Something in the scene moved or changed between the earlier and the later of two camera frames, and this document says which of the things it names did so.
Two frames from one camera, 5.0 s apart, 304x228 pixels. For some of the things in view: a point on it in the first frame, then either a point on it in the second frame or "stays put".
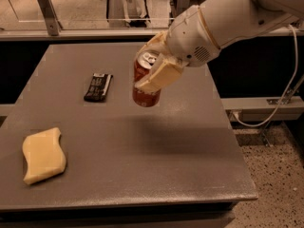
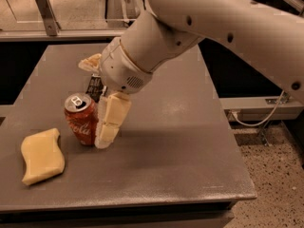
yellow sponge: [43, 155] stays put
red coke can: [142, 68] → [82, 113]
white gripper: [189, 39] → [122, 69]
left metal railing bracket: [50, 14] stays put
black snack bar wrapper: [98, 88] stays put
